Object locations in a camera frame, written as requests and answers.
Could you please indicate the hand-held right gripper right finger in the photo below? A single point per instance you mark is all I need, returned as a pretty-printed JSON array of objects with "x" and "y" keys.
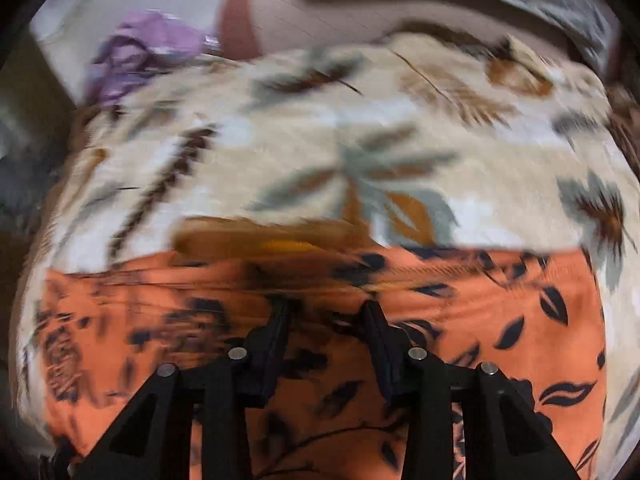
[{"x": 385, "y": 355}]

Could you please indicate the cream leaf print blanket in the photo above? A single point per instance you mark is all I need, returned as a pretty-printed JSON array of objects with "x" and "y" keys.
[{"x": 350, "y": 150}]

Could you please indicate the orange floral garment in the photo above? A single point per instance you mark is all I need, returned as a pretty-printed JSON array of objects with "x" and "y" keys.
[{"x": 330, "y": 340}]

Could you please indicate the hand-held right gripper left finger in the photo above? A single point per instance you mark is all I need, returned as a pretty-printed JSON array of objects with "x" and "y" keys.
[{"x": 267, "y": 355}]

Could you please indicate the purple crumpled cloth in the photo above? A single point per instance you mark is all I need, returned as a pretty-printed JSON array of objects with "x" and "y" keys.
[{"x": 145, "y": 55}]

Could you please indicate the pink bolster pillow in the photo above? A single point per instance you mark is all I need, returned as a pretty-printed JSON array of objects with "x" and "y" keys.
[{"x": 350, "y": 15}]

